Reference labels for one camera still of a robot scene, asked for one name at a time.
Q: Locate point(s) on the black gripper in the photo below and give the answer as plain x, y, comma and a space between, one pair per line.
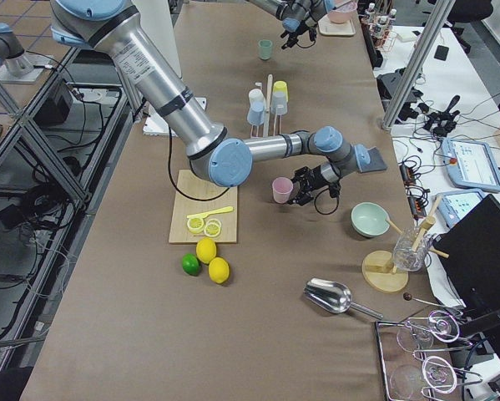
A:
313, 175
296, 32

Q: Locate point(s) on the pink plastic cup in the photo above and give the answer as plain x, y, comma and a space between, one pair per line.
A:
282, 188

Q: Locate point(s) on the mint green cup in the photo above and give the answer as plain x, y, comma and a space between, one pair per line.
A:
265, 48

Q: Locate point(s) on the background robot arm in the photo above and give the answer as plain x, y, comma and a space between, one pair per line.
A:
12, 53

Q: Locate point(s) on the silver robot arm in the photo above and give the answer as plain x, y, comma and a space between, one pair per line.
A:
114, 28
297, 17

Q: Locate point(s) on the yellow cup on rack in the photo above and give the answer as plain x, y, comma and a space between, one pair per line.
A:
280, 86

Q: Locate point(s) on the grey cup on rack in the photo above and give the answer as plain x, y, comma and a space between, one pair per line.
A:
279, 103

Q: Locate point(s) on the white cup on rack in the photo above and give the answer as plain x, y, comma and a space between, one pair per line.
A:
256, 97

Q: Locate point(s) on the white cup holder rack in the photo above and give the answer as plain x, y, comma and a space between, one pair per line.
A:
272, 123

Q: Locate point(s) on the light blue cup on rack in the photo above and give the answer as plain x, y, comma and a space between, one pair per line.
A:
256, 113

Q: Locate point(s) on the mint green bowl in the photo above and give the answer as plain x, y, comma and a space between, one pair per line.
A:
369, 219

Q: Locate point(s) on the grey folded cloth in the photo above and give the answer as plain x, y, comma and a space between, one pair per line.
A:
377, 163

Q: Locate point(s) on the bottle rack with bottles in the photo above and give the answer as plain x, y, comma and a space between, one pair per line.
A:
378, 20

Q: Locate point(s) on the lemon slice right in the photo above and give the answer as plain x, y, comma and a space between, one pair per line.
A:
212, 228

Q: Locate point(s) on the yellow plastic knife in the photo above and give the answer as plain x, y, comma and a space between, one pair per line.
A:
222, 210

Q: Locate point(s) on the yellow lemon upper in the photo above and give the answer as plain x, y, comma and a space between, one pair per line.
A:
206, 250

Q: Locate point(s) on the yellow lemon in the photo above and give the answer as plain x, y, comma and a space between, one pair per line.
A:
206, 250
219, 270

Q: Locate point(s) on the metal scoop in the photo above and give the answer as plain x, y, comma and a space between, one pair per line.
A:
335, 297

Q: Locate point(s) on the yellow lemon lower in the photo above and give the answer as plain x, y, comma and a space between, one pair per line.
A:
219, 270

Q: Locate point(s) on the clear glass mug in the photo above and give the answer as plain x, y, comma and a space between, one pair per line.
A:
403, 255

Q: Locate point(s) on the green lime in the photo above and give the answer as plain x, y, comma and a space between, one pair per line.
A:
190, 265

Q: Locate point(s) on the brown-tipped stirrer stick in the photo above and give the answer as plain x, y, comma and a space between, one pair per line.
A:
409, 297

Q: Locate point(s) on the teach pendant tablet lower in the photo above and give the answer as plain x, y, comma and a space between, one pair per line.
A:
455, 205

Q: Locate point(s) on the teach pendant tablet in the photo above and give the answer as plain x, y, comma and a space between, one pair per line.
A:
471, 164
455, 205

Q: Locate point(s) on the teach pendant tablet upper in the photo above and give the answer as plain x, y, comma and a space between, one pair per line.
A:
471, 164

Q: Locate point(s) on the black monitor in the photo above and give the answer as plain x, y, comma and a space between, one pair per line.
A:
473, 265

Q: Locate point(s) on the upper wine glass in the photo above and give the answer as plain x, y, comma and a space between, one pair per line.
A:
420, 333

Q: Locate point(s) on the metal wine glass rack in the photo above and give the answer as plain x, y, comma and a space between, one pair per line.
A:
391, 356

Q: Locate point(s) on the lower wine glass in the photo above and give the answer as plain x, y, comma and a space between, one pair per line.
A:
430, 380

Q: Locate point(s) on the aluminium frame post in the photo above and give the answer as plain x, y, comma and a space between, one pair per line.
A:
424, 44

